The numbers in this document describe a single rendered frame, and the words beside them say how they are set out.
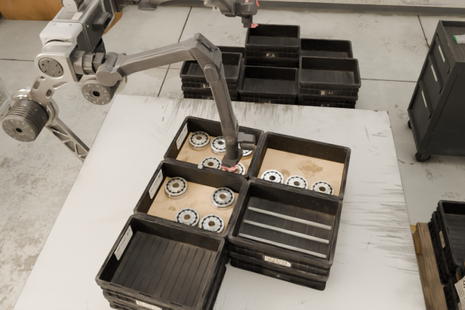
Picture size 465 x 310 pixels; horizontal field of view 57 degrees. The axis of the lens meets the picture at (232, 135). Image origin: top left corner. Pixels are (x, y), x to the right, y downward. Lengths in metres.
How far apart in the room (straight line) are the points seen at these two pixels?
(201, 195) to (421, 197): 1.71
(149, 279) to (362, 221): 0.96
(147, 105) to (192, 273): 1.18
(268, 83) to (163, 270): 1.82
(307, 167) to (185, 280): 0.76
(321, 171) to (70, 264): 1.17
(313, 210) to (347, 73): 1.50
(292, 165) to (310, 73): 1.22
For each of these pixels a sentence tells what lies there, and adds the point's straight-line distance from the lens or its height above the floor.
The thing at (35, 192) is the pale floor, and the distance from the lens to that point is 3.29.
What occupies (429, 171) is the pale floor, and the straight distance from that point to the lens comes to 3.32.
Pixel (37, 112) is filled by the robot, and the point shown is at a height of 0.93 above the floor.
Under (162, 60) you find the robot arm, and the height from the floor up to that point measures 1.50.
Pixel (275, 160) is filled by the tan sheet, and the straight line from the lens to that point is 2.04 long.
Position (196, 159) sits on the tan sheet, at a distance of 2.05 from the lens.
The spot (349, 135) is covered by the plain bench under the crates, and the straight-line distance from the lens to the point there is 2.38.
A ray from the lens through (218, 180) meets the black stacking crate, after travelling 1.88.
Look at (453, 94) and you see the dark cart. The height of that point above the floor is 0.66.
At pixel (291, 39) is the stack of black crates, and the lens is 3.45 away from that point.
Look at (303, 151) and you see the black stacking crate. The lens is 2.05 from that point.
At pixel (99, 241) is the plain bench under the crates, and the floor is 0.70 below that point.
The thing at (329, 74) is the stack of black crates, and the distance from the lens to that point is 3.12.
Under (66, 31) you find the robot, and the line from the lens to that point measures 1.71.
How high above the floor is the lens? 2.36
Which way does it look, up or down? 45 degrees down
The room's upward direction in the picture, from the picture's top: 2 degrees counter-clockwise
